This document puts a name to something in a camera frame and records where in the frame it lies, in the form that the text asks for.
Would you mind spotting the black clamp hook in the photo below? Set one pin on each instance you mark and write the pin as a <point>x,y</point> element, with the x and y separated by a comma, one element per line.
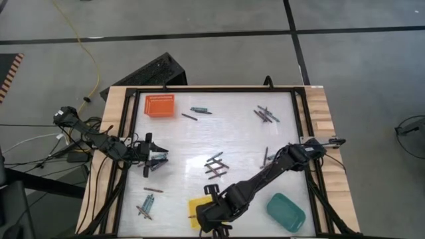
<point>268,81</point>

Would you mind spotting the yellow plastic basket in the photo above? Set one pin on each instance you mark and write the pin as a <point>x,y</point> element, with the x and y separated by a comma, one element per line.
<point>194,207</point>

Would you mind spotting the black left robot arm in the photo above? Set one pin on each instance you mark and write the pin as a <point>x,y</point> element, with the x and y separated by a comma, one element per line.
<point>99,139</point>

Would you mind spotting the black striped-edge floor mat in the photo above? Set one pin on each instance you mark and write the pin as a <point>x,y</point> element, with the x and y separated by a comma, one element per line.
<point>8,71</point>

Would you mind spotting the black floor beam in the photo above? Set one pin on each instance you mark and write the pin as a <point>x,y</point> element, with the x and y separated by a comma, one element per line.
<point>43,184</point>

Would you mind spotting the teal plastic tray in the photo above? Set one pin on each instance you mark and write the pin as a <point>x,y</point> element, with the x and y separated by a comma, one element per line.
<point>285,212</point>

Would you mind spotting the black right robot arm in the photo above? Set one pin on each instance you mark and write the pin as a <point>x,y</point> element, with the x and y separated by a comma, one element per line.
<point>265,176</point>

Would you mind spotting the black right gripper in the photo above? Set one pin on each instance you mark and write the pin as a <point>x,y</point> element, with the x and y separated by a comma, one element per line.
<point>212,217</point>

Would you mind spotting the orange plastic basket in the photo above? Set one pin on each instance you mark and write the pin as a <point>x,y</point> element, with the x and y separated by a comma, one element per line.
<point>159,105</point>

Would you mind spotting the black power adapter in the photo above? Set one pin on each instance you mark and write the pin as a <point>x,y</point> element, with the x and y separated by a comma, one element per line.
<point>78,156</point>

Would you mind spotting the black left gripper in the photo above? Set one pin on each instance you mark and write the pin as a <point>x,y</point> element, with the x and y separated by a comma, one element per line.
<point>141,152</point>

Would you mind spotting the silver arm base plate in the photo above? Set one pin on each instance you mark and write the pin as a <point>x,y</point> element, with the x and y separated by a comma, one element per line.
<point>337,141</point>

